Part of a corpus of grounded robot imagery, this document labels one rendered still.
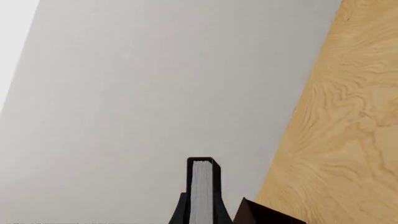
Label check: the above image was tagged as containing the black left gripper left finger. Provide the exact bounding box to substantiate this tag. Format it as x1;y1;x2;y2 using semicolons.
168;192;191;224

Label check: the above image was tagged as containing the red-brown desk caddy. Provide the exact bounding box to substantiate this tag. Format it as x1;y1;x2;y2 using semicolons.
232;197;308;224

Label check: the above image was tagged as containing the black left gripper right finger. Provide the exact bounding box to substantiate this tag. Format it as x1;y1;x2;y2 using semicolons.
213;189;233;224

